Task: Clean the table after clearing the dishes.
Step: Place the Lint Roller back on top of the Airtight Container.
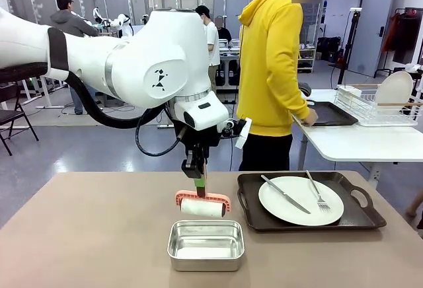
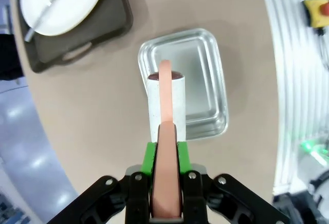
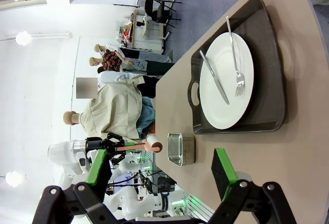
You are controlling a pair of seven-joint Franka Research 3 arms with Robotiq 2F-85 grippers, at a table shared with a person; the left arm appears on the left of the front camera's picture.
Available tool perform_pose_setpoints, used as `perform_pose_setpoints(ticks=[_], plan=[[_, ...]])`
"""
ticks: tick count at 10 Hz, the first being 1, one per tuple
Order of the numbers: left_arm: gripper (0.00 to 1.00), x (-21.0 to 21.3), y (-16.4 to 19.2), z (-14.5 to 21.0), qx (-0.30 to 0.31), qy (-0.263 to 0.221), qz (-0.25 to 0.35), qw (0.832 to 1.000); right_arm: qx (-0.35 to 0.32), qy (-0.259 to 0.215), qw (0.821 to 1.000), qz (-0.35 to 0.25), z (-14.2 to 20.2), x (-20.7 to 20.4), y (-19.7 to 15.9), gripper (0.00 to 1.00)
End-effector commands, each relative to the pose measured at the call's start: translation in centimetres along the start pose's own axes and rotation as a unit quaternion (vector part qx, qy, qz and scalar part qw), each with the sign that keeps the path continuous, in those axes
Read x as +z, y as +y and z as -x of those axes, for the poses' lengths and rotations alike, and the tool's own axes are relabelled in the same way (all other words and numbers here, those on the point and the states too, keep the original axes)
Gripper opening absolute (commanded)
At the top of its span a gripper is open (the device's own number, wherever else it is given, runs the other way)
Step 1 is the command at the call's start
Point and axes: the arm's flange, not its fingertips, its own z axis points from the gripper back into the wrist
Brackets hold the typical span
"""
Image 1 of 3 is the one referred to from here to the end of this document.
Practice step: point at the black bag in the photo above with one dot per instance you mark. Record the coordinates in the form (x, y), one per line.
(328, 48)

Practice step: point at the black tripod stand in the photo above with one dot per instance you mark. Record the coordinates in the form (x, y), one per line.
(347, 47)

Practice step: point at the silver knife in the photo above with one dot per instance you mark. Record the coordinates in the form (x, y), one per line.
(285, 195)

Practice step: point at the person's right hand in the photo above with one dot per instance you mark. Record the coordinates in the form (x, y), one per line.
(310, 117)

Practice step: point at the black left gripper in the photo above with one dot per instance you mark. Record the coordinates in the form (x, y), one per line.
(198, 149)

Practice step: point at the rectangular metal tray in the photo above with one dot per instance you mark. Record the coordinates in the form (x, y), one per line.
(206, 263)

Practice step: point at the silver fork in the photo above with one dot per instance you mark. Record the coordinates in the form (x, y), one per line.
(317, 190)

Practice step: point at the person in white shirt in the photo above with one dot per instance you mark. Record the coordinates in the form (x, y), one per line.
(213, 43)

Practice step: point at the black clothes rack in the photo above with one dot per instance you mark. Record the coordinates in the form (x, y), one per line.
(409, 37)

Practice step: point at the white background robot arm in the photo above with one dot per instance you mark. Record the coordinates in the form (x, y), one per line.
(124, 23)

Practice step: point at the white shoe rack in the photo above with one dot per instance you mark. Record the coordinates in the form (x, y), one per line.
(309, 60)

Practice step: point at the orange hanging jacket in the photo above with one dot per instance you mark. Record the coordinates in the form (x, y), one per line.
(390, 33)

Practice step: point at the person in yellow hoodie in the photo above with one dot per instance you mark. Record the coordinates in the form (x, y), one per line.
(267, 70)

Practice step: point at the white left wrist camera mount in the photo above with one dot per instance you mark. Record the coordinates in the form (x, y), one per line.
(243, 132)

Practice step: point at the white side table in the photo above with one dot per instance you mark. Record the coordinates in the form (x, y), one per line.
(363, 142)

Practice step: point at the person's right forearm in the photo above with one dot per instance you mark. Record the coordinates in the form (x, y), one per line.
(300, 106)

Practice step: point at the person in grey hoodie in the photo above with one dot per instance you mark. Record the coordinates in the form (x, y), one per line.
(71, 23)

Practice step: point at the white cutlery holder box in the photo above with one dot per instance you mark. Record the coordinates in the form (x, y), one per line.
(347, 91)

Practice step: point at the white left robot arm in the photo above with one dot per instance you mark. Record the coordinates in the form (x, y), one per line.
(148, 53)

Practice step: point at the black folding chair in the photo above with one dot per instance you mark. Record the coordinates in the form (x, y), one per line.
(13, 116)

